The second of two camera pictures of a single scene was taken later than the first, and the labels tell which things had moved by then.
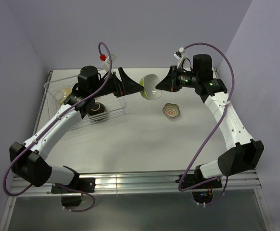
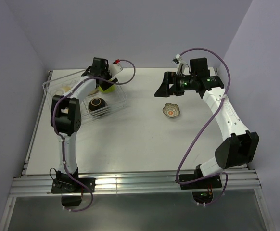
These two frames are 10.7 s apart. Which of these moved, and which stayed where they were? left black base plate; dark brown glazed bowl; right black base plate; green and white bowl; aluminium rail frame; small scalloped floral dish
Moved: dark brown glazed bowl; green and white bowl
Stayed: left black base plate; aluminium rail frame; right black base plate; small scalloped floral dish
